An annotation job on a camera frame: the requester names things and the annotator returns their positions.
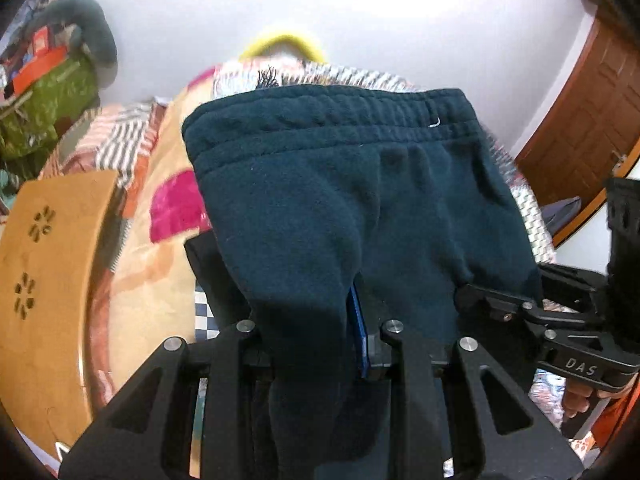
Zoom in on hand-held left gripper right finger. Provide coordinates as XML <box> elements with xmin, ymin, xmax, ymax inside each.
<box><xmin>347</xmin><ymin>284</ymin><xmax>586</xmax><ymax>480</ymax></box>

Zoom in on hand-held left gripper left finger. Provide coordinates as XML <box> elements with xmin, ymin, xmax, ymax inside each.
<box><xmin>57</xmin><ymin>319</ymin><xmax>277</xmax><ymax>480</ymax></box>

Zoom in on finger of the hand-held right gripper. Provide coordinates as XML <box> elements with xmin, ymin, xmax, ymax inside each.
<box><xmin>455</xmin><ymin>265</ymin><xmax>609</xmax><ymax>329</ymax></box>
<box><xmin>536</xmin><ymin>329</ymin><xmax>640</xmax><ymax>394</ymax></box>

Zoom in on dark teal fleece pants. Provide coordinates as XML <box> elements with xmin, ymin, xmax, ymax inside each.
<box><xmin>181</xmin><ymin>86</ymin><xmax>547</xmax><ymax>480</ymax></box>

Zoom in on person's right hand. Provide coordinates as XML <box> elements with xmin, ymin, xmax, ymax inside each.
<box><xmin>561</xmin><ymin>379</ymin><xmax>602</xmax><ymax>418</ymax></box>

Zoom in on grey-blue cloth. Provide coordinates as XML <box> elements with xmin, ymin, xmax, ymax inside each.
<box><xmin>542</xmin><ymin>197</ymin><xmax>584</xmax><ymax>232</ymax></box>

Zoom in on brown wooden door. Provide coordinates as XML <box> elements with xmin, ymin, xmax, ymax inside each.
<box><xmin>515</xmin><ymin>14</ymin><xmax>640</xmax><ymax>249</ymax></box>

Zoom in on wooden board with flower cutouts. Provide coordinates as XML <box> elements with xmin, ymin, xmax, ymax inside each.
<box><xmin>0</xmin><ymin>170</ymin><xmax>122</xmax><ymax>462</ymax></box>

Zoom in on patchwork printed blanket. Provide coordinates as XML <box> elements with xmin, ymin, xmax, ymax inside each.
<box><xmin>40</xmin><ymin>57</ymin><xmax>557</xmax><ymax>411</ymax></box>

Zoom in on yellow curved hanger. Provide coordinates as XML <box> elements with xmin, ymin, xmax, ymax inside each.
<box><xmin>239</xmin><ymin>34</ymin><xmax>327</xmax><ymax>64</ymax></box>

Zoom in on green patterned cloth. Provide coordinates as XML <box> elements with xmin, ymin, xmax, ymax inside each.
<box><xmin>0</xmin><ymin>54</ymin><xmax>102</xmax><ymax>172</ymax></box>

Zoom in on orange box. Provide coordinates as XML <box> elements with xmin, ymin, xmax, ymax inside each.
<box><xmin>12</xmin><ymin>27</ymin><xmax>69</xmax><ymax>94</ymax></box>

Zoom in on grey plush cushion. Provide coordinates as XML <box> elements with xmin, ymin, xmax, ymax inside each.
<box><xmin>30</xmin><ymin>0</ymin><xmax>120</xmax><ymax>92</ymax></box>

